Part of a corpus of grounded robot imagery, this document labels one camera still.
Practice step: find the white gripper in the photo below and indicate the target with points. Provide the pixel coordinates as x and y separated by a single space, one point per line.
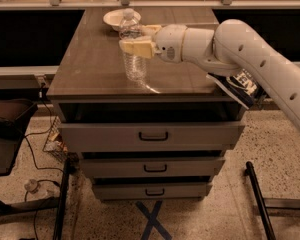
170 43

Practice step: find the clear plastic water bottle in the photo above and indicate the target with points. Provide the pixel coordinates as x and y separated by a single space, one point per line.
129 33

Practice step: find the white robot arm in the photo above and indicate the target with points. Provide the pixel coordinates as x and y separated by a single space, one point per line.
226 51

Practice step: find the white paper bowl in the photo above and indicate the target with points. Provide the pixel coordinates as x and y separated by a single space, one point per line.
112 18

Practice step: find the grey drawer cabinet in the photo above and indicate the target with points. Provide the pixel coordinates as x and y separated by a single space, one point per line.
91 86

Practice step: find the blue chip bag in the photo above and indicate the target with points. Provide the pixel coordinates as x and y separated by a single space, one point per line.
241 87

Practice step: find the top grey drawer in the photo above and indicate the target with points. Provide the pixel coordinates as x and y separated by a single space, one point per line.
130 137

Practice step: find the grey drawer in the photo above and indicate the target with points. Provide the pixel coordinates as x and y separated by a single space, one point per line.
151 167
130 137
152 191

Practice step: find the middle grey drawer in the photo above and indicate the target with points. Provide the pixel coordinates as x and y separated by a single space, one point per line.
151 167

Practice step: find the bottom grey drawer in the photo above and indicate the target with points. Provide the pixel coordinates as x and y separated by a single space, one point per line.
152 191

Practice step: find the dark chair on left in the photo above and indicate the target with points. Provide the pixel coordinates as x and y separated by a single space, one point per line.
15 115

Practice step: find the black metal stand leg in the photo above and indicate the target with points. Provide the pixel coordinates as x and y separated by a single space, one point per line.
250 172

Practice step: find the wire basket on floor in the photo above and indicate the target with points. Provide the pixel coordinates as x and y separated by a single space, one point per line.
54 144

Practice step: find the black metal frame leg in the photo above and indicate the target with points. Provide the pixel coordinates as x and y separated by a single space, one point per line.
42 204

